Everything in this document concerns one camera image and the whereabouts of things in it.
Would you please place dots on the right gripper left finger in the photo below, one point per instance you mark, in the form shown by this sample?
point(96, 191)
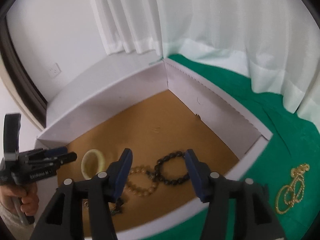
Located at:
point(62, 217)

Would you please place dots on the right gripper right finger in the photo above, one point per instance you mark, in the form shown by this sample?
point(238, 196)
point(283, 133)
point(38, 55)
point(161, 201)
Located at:
point(242, 206)

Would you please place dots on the cream bangle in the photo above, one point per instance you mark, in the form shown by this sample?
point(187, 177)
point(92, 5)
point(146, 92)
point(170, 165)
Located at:
point(92, 163)

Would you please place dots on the cream sweater forearm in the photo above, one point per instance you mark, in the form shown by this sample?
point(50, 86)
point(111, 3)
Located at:
point(13, 223)

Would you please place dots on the left hand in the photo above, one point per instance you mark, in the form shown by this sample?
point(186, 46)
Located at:
point(28, 195)

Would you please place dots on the green cloth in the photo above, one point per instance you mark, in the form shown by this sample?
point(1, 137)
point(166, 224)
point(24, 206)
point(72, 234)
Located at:
point(294, 141)

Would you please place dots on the white cardboard box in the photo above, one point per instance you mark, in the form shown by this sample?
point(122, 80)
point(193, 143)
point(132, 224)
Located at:
point(158, 110)

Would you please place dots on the white curtain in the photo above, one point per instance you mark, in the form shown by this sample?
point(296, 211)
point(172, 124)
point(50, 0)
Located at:
point(273, 42)

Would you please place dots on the black camera box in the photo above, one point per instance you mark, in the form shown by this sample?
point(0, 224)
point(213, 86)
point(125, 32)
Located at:
point(11, 133)

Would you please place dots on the dark door frame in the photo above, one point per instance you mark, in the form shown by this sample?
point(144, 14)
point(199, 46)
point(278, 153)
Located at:
point(18, 82)

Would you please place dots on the white wall socket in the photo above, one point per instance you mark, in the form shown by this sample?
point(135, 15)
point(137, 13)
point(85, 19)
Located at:
point(54, 70)

